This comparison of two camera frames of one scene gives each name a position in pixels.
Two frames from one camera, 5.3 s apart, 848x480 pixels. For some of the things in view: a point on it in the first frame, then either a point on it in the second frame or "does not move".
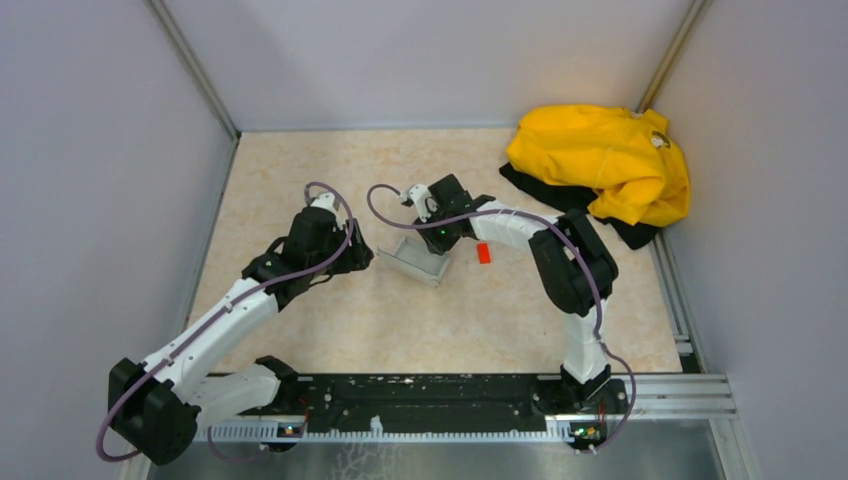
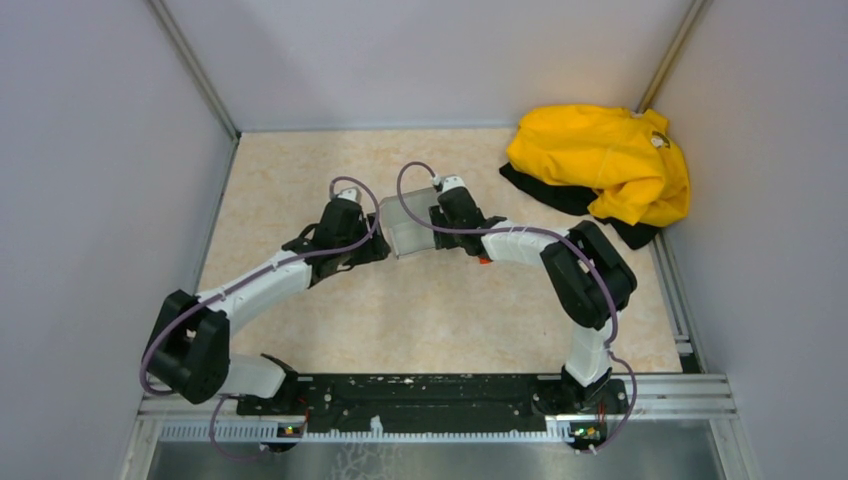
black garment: (577, 202) does not move
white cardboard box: (414, 257) -> (404, 236)
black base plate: (549, 398) does not move
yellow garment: (640, 171) does not move
